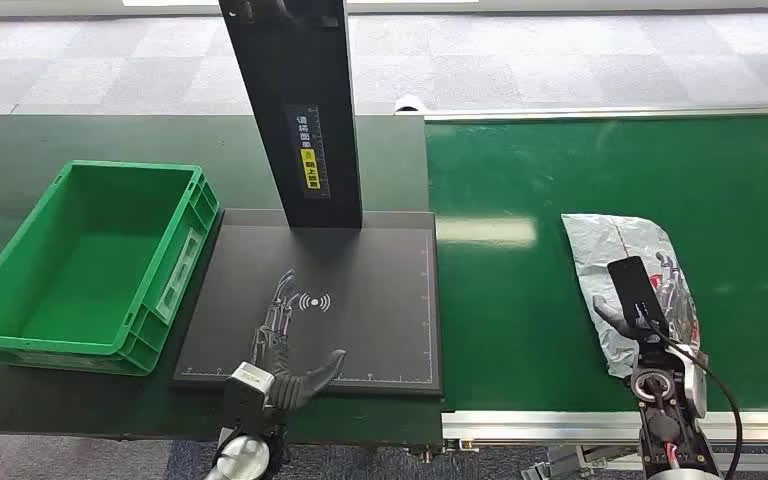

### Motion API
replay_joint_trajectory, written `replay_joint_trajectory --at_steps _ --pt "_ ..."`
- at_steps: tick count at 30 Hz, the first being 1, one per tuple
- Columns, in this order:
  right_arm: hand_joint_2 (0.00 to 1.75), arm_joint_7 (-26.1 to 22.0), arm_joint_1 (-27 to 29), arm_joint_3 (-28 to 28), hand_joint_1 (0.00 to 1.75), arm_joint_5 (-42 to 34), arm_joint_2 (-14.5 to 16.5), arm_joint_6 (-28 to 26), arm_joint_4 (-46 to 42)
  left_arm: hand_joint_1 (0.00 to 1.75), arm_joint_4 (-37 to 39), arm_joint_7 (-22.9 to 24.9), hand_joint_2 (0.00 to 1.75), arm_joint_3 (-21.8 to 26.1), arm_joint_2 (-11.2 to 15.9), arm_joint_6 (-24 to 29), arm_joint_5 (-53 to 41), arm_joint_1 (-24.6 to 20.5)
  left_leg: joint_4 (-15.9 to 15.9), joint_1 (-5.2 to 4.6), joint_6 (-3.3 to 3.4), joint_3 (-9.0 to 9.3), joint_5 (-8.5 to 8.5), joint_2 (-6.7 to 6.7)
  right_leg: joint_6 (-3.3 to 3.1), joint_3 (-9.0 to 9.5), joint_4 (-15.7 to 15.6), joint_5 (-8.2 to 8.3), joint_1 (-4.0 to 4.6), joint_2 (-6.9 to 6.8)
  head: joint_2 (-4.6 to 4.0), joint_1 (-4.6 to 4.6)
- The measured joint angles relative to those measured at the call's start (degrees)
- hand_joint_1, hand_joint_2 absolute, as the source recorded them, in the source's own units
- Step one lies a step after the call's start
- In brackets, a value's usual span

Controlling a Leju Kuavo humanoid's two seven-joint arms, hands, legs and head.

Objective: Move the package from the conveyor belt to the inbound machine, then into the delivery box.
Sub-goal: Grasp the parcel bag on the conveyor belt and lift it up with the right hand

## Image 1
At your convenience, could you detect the black scanner column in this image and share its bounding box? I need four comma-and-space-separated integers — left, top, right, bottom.
217, 0, 365, 231

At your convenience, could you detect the green conveyor belt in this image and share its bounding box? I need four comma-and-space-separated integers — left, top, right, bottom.
424, 113, 768, 413

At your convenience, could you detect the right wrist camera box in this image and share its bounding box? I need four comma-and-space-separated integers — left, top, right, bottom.
606, 255, 670, 336

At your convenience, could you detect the dark green table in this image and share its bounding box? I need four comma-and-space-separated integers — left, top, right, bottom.
0, 113, 444, 447

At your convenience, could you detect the black and yellow column label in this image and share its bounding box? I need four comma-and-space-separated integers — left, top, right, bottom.
283, 103, 332, 200

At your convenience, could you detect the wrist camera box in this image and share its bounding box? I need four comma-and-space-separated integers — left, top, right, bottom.
222, 361, 277, 432
606, 255, 670, 336

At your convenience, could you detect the black scanner platform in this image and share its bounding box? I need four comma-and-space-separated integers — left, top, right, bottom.
171, 208, 444, 399

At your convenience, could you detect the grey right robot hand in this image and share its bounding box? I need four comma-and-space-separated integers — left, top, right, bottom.
591, 250, 703, 372

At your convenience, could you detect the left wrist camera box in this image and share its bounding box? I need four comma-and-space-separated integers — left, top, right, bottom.
222, 361, 277, 432

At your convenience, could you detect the green plastic crate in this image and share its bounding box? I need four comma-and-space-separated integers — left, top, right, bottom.
0, 159, 221, 378

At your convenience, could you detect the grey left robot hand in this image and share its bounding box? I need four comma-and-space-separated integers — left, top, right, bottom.
250, 269, 348, 413

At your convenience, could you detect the grey plastic mailer package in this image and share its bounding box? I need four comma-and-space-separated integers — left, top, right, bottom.
560, 212, 702, 380

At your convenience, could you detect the aluminium conveyor frame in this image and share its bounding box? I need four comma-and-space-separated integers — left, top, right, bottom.
394, 101, 768, 480

